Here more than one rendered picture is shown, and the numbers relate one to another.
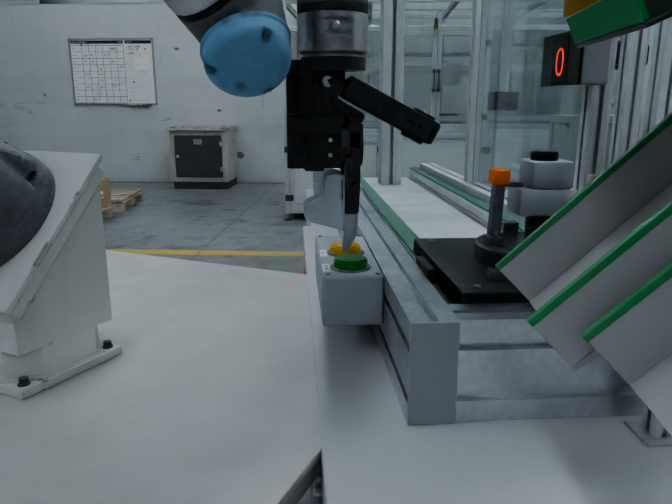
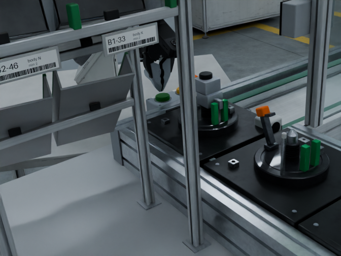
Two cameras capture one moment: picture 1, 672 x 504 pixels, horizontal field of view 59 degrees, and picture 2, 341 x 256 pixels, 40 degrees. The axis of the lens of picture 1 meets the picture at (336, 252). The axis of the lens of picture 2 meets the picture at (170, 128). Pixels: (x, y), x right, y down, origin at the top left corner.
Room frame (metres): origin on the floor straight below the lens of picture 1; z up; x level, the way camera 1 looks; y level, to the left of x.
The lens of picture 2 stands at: (0.13, -1.05, 1.46)
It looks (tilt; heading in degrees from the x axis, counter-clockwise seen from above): 27 degrees down; 62
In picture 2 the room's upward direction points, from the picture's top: 5 degrees counter-clockwise
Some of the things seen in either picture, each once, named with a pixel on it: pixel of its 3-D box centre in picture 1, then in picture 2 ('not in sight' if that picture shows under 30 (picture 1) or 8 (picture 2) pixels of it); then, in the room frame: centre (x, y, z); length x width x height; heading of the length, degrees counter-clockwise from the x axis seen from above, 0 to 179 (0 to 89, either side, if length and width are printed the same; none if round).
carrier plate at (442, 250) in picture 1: (534, 266); (208, 127); (0.68, -0.23, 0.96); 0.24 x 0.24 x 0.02; 4
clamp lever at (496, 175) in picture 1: (503, 202); not in sight; (0.67, -0.19, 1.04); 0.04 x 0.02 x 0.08; 94
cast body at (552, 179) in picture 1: (551, 182); (208, 89); (0.68, -0.24, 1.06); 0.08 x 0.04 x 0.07; 93
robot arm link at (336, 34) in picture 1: (332, 37); (149, 3); (0.67, 0.00, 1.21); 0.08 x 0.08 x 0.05
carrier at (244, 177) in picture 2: not in sight; (292, 148); (0.69, -0.49, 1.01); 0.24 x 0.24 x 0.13; 4
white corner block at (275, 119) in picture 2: not in sight; (268, 124); (0.78, -0.32, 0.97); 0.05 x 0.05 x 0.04; 4
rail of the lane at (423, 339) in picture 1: (373, 250); (249, 94); (0.94, -0.06, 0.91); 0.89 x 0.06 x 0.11; 4
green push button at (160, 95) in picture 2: (350, 265); (162, 98); (0.68, -0.02, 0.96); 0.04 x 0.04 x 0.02
